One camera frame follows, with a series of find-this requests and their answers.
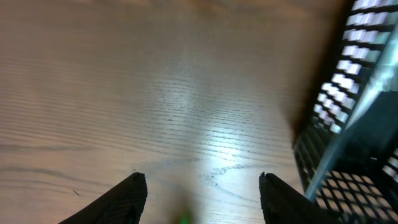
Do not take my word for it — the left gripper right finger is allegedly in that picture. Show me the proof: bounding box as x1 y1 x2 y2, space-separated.
259 172 339 224

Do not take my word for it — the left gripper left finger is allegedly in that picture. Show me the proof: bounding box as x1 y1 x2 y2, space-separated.
60 172 148 224

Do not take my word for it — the black plastic basket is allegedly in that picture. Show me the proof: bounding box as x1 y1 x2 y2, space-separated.
294 0 397 223

